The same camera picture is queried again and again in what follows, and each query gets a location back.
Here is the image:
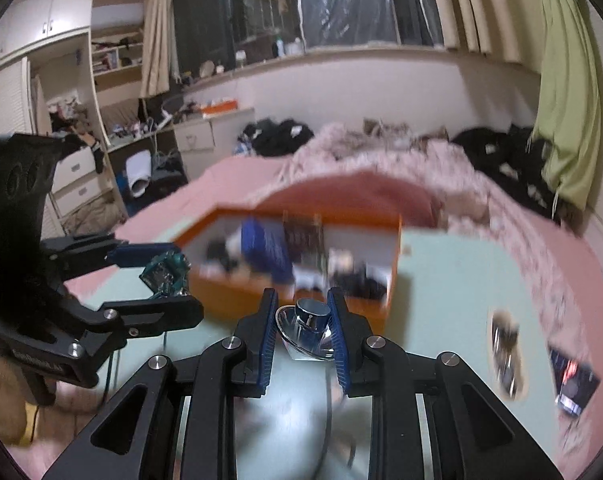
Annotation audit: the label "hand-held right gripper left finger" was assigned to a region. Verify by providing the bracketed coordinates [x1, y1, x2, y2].
[42, 287, 280, 480]

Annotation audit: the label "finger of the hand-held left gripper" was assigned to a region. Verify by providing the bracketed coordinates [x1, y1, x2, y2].
[39, 232, 182, 281]
[56, 294, 205, 341]

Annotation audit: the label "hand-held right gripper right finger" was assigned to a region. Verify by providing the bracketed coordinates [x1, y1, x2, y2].
[326, 287, 565, 480]

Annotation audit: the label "small green circuit object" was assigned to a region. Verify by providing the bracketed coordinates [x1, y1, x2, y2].
[139, 250, 192, 301]

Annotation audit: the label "orange cardboard box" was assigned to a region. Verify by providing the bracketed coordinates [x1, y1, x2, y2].
[174, 207, 405, 333]

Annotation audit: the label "small dark item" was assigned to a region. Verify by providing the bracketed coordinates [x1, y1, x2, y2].
[206, 240, 242, 273]

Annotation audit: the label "blue tin box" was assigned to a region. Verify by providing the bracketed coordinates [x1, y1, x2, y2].
[240, 217, 295, 286]

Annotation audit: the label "black patterned packet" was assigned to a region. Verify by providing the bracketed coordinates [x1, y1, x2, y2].
[282, 212, 327, 266]

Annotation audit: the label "light green desktop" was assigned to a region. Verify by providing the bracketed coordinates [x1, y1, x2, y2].
[66, 215, 572, 480]

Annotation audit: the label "white object under desk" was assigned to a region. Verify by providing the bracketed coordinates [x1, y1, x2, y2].
[126, 152, 155, 198]

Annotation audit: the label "black sock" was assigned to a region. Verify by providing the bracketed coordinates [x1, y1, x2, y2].
[89, 135, 106, 175]

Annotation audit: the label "white drawer cabinet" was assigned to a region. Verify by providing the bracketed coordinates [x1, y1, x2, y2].
[52, 145, 115, 216]

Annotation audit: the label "white desk with drawer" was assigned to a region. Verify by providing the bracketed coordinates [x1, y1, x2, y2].
[104, 105, 257, 176]

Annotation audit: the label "dark red pillow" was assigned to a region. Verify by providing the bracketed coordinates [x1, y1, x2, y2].
[259, 172, 445, 231]

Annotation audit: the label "crumpled foil scraps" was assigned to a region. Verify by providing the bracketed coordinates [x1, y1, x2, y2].
[489, 310, 527, 401]

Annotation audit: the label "small black clothes pile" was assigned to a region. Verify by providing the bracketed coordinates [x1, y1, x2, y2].
[236, 119, 315, 157]

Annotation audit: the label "white shelf unit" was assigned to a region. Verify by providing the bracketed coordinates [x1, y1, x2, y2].
[89, 5, 147, 126]

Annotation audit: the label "pink bed quilt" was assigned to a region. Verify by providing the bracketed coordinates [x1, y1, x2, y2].
[282, 120, 547, 231]

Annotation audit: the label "narrow beige curtain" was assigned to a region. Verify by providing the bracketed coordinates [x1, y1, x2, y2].
[139, 0, 177, 98]

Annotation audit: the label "pink bed sheet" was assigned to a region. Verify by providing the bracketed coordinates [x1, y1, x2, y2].
[64, 155, 603, 480]

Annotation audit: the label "dark rectangular packet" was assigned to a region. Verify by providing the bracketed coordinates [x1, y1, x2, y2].
[549, 345, 602, 416]

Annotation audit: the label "large black clothes pile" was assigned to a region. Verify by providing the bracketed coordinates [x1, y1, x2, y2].
[451, 125, 572, 216]

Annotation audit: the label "green hanging cloth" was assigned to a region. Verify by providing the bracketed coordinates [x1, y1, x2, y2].
[529, 0, 603, 211]

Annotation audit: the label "clear plastic window sheet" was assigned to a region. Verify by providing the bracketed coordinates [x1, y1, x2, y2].
[292, 0, 402, 51]

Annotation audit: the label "wide beige curtain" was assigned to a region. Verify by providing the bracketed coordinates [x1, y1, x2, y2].
[434, 0, 545, 73]

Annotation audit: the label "white wall cabinet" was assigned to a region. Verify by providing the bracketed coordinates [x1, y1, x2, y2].
[0, 0, 97, 61]

